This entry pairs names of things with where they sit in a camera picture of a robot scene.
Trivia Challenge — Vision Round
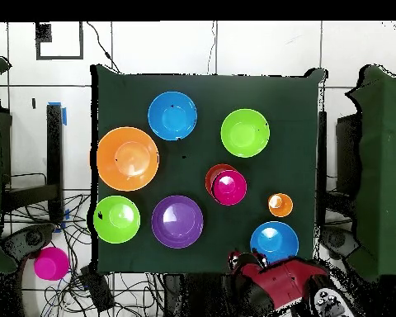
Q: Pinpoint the blue plastic bowl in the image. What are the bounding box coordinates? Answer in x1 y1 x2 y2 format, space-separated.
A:
249 220 300 265
147 91 198 142

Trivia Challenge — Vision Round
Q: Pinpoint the pink plastic bowl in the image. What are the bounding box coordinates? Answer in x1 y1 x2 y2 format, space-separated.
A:
211 168 248 207

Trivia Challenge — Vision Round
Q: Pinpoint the red plastic bowl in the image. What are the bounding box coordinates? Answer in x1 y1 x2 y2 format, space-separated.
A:
205 163 238 199

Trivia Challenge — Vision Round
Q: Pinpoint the orange plastic cup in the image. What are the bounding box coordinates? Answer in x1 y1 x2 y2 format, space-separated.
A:
267 192 295 218

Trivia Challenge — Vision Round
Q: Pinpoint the purple plastic bowl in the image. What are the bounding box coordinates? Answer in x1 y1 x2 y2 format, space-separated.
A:
150 195 205 249

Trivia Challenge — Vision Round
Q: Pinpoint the green plastic bowl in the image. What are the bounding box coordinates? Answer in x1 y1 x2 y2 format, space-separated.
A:
219 108 271 159
92 195 142 244

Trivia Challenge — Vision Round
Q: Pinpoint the black box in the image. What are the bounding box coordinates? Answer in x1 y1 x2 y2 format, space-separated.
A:
0 108 13 186
335 113 362 199

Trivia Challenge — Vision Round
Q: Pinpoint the black power strip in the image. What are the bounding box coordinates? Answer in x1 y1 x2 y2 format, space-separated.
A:
78 265 116 313

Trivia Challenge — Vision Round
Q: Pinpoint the large orange plastic bowl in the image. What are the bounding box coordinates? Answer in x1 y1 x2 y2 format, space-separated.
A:
96 125 160 192

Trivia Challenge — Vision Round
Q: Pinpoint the dark green tablecloth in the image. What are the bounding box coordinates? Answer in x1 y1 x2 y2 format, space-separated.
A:
90 64 328 276

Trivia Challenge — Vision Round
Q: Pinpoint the pink plastic cup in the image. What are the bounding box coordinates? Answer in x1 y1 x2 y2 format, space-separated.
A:
33 246 70 282

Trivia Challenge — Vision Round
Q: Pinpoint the black stand with blue tape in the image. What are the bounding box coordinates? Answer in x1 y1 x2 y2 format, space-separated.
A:
1 102 68 225

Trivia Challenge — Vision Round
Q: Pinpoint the tangle of black cables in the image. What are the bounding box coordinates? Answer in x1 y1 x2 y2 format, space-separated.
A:
2 192 166 317

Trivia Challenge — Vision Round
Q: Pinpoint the black cable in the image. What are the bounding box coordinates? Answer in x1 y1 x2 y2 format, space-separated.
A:
85 21 121 74

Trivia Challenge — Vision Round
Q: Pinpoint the dark square floor frame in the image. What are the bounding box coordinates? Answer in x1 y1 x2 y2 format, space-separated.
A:
35 21 84 61

